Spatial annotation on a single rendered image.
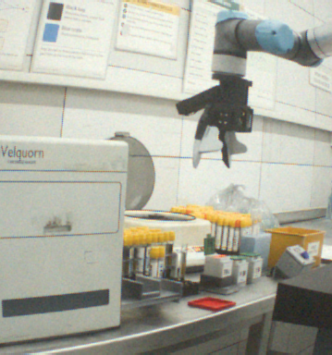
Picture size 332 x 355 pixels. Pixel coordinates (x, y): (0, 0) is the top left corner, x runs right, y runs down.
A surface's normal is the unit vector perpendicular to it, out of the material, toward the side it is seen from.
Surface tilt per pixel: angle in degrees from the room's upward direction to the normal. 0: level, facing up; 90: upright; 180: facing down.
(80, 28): 93
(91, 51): 92
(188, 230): 90
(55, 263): 90
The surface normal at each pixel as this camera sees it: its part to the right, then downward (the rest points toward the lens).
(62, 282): 0.77, 0.09
